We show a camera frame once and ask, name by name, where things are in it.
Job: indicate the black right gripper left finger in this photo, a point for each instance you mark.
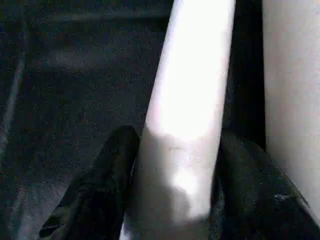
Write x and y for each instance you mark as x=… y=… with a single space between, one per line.
x=100 y=195

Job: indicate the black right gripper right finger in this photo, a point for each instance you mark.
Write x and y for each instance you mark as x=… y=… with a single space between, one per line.
x=250 y=200

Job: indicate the white plastic table leg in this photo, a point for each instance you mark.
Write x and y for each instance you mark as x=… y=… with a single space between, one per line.
x=187 y=100
x=292 y=75

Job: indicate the black plastic mat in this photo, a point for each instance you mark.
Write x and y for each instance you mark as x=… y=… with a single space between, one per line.
x=62 y=75

